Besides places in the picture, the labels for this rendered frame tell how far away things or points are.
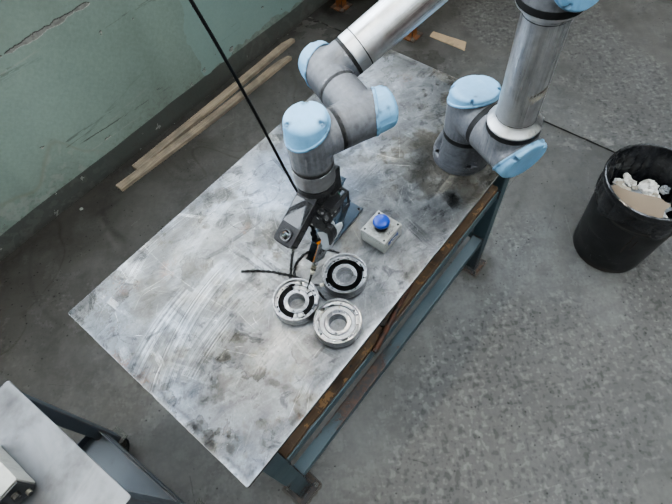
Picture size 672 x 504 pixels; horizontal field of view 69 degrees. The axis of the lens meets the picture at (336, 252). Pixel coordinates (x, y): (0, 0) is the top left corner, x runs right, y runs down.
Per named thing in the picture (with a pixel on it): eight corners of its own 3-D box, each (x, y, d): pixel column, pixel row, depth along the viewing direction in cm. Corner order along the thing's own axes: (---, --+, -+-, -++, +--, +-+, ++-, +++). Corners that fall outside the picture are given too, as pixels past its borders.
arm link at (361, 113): (368, 61, 83) (311, 85, 81) (403, 100, 78) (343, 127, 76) (369, 97, 90) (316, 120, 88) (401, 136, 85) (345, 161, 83)
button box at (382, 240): (384, 254, 118) (384, 243, 114) (361, 239, 120) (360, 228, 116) (404, 231, 121) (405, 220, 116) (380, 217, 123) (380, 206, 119)
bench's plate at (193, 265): (249, 489, 95) (247, 488, 93) (72, 316, 117) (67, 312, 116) (543, 122, 138) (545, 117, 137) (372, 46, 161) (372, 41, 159)
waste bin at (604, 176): (629, 296, 192) (689, 237, 156) (549, 252, 205) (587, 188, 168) (663, 237, 205) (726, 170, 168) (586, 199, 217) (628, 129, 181)
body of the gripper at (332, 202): (351, 208, 99) (348, 169, 89) (326, 238, 96) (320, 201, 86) (321, 192, 102) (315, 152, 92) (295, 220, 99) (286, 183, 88)
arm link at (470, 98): (472, 104, 128) (481, 60, 116) (505, 136, 121) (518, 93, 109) (433, 122, 125) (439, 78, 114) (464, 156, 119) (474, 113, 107)
